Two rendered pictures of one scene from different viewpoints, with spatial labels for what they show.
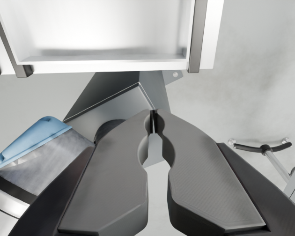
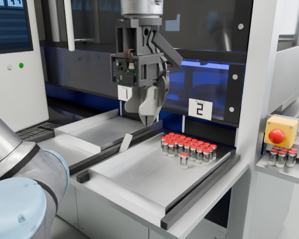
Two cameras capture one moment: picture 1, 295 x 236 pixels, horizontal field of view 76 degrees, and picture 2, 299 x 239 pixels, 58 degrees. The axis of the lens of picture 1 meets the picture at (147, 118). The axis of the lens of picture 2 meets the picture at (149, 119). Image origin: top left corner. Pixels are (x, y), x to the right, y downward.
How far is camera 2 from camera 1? 0.59 m
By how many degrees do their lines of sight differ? 96
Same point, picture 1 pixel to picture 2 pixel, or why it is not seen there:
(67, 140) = (65, 179)
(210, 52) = (182, 227)
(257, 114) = not seen: outside the picture
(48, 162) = (54, 163)
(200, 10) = (186, 200)
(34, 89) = not seen: outside the picture
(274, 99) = not seen: outside the picture
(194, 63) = (167, 216)
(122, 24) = (144, 192)
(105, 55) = (123, 194)
